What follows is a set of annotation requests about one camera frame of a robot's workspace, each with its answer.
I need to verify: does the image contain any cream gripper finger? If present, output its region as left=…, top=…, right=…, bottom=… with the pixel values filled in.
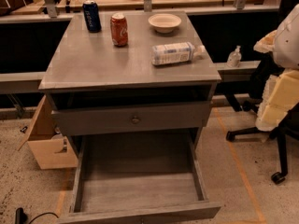
left=255, top=69, right=299, bottom=132
left=253, top=30, right=277, bottom=53

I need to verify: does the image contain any clear blue-label plastic bottle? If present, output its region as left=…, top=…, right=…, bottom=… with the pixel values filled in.
left=151, top=42, right=206, bottom=65

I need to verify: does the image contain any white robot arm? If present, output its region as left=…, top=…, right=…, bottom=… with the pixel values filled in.
left=254, top=5, right=299, bottom=132

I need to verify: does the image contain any grey middle drawer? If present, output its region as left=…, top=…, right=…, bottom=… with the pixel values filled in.
left=52, top=102, right=210, bottom=136

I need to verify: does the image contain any grey wooden drawer cabinet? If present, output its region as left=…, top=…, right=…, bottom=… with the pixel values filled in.
left=39, top=11, right=221, bottom=150

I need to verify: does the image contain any grey open bottom drawer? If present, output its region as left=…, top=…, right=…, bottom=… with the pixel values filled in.
left=58, top=132, right=221, bottom=224

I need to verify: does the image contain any white paper bowl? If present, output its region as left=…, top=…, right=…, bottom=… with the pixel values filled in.
left=149, top=14, right=181, bottom=34

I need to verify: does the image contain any orange soda can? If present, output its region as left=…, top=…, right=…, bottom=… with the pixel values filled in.
left=110, top=13, right=128, bottom=47

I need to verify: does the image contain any blue soda can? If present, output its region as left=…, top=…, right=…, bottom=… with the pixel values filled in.
left=82, top=0, right=102, bottom=33

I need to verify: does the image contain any cardboard box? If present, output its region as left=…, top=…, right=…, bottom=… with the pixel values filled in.
left=18, top=96, right=78, bottom=169

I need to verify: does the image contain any black cable with plug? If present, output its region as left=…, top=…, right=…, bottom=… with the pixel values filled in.
left=14, top=206, right=60, bottom=224

